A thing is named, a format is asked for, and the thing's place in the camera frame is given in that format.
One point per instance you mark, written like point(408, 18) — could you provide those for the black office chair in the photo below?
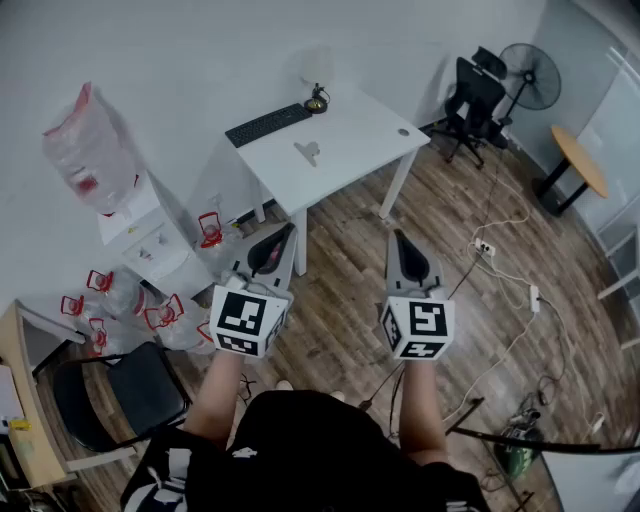
point(475, 100)

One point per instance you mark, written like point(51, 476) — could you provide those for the person's left forearm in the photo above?
point(215, 395)

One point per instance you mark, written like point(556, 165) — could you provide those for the white desk lamp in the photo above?
point(316, 75)

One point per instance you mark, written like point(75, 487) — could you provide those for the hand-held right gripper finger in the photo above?
point(436, 282)
point(391, 275)

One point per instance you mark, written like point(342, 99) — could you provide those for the person's right forearm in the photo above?
point(420, 410)

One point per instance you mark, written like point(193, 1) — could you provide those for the pile of empty water jugs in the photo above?
point(165, 315)

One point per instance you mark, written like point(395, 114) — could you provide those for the round wooden table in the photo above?
point(580, 160)

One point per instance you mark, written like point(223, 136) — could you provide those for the frosted glass partition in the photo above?
point(600, 100)

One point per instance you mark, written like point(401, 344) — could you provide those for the black standing fan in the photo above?
point(530, 75)

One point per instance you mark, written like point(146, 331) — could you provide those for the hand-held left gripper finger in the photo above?
point(241, 260)
point(289, 267)

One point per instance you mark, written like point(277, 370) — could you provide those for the black keyboard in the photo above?
point(270, 124)

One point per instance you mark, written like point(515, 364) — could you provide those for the green bag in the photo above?
point(517, 460)

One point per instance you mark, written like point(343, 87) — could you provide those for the white power strip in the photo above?
point(535, 299)
point(486, 247)

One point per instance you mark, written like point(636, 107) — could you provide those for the person's left shoe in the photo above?
point(283, 386)

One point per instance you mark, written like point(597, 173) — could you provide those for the person's shoe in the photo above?
point(283, 386)
point(337, 395)

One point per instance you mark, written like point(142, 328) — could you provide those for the black folding chair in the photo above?
point(140, 390)

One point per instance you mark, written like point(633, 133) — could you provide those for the person's black shirt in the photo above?
point(300, 450)

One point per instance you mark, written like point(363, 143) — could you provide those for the light wood side desk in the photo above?
point(30, 400)

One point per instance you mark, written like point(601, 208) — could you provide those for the white frame stool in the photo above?
point(625, 280)

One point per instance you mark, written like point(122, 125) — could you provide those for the white water dispenser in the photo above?
point(155, 240)

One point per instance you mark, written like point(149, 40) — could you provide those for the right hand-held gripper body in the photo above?
point(425, 322)

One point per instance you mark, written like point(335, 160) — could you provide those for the white table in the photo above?
point(350, 150)

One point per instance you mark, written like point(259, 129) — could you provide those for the person's right shoe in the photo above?
point(337, 395)

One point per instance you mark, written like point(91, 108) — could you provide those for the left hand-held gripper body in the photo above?
point(240, 315)

